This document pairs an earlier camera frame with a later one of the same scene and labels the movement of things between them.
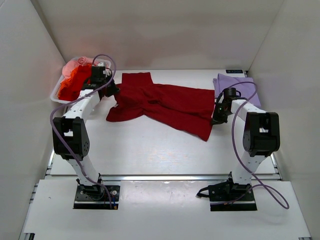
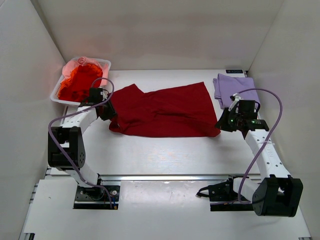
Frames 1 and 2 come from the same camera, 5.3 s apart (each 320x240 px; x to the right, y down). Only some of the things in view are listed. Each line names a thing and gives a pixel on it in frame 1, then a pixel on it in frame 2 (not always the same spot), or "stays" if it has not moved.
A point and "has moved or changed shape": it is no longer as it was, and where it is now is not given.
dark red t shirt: [189, 109] has moved or changed shape
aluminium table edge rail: [165, 177] stays
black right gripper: [216, 119] -> [221, 124]
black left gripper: [114, 89] -> [111, 112]
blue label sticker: [234, 71] stays
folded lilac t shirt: [245, 85] stays
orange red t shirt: [71, 87] stays
